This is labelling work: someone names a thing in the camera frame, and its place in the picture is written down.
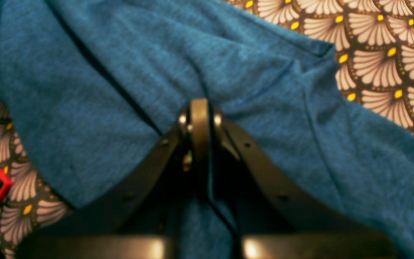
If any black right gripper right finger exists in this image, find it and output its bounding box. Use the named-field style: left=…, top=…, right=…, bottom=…
left=189, top=99, right=397, bottom=259

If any fan-patterned table cloth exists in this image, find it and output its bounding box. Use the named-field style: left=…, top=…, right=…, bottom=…
left=0, top=0, right=414, bottom=259

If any blue long-sleeve T-shirt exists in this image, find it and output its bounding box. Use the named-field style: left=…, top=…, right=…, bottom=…
left=0, top=0, right=414, bottom=259

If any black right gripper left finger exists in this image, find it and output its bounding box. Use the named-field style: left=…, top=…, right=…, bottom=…
left=16, top=108, right=189, bottom=259

